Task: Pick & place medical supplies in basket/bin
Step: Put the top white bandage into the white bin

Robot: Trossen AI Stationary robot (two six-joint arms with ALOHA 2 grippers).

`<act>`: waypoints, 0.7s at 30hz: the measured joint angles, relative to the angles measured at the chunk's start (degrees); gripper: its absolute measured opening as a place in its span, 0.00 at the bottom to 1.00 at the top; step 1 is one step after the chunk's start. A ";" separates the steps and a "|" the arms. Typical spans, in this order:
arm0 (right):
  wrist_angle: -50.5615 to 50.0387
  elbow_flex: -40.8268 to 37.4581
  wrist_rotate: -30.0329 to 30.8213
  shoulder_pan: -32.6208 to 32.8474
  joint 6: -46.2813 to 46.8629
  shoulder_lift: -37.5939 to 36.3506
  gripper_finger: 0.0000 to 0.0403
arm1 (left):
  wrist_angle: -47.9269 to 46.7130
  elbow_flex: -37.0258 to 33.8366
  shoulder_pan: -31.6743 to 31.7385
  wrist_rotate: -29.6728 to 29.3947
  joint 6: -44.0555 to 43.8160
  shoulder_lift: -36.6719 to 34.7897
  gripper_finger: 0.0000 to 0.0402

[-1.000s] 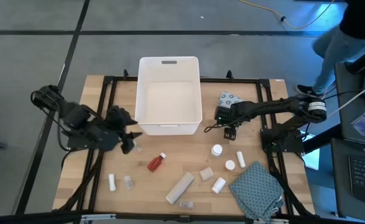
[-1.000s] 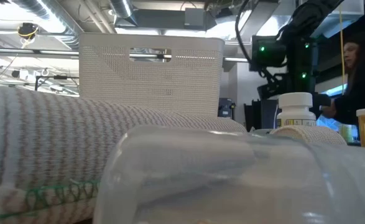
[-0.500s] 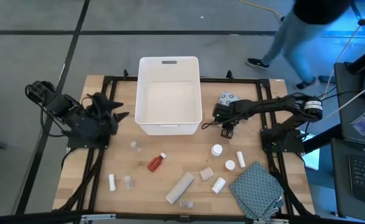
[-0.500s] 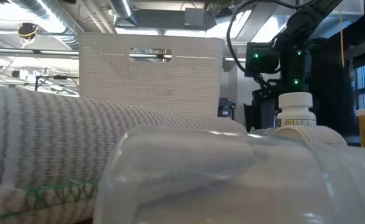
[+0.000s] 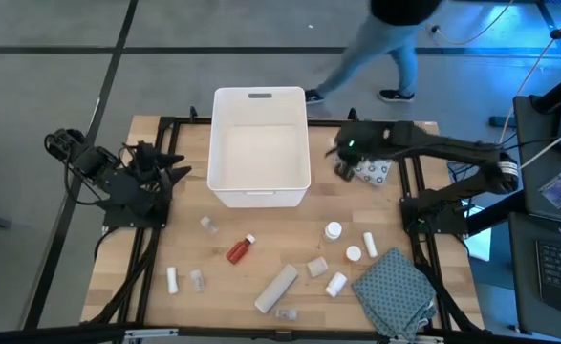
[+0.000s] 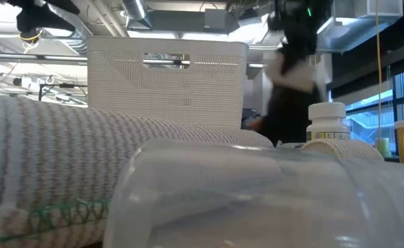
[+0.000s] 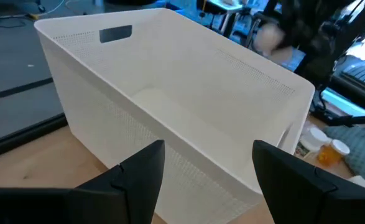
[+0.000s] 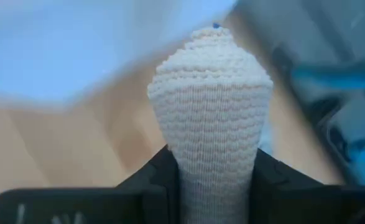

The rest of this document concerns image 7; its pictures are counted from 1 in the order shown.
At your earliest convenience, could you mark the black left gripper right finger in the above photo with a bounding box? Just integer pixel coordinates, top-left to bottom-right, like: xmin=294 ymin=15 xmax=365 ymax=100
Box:
xmin=252 ymin=139 xmax=345 ymax=224

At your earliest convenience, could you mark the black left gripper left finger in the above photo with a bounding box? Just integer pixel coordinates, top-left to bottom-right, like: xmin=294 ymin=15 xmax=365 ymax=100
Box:
xmin=67 ymin=139 xmax=166 ymax=224

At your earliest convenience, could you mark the orange pill bottle white cap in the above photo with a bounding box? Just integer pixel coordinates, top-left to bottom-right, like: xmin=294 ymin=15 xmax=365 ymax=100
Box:
xmin=317 ymin=139 xmax=351 ymax=167

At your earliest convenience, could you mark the blue-green patterned cloth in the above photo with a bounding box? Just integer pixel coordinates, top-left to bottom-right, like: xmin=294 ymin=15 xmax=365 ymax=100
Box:
xmin=323 ymin=125 xmax=365 ymax=189

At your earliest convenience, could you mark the white perforated plastic basket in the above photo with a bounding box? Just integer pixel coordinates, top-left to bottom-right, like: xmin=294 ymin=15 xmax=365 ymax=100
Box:
xmin=34 ymin=7 xmax=316 ymax=224

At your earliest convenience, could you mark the black keyboard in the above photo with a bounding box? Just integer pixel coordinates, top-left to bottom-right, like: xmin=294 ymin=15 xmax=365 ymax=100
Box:
xmin=340 ymin=60 xmax=365 ymax=90

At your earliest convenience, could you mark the person's hand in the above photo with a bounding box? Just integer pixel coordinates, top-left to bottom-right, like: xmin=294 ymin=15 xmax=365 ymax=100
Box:
xmin=252 ymin=23 xmax=295 ymax=65

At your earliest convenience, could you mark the black table frame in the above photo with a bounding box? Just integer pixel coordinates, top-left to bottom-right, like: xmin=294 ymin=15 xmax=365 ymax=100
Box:
xmin=0 ymin=113 xmax=68 ymax=162

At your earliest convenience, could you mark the yellow floor cable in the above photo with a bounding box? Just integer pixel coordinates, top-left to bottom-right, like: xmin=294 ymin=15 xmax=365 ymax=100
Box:
xmin=25 ymin=0 xmax=65 ymax=20

